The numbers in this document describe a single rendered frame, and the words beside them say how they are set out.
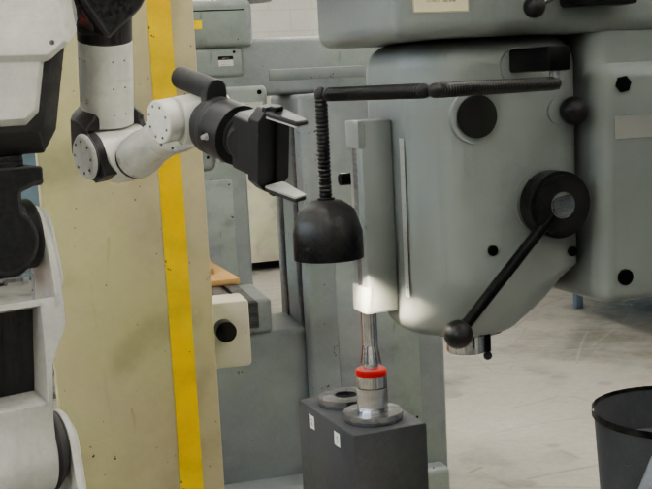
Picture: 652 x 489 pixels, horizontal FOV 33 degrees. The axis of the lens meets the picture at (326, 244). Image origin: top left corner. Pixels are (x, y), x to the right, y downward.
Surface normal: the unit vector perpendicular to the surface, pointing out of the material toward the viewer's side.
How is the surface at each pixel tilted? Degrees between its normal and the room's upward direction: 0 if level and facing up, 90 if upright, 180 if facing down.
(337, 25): 90
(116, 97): 106
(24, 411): 100
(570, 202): 90
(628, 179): 90
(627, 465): 94
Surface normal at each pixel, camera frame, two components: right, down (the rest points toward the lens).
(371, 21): -0.94, 0.09
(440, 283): -0.33, 0.40
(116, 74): 0.65, 0.35
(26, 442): 0.58, 0.02
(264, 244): 0.33, 0.12
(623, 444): -0.78, 0.19
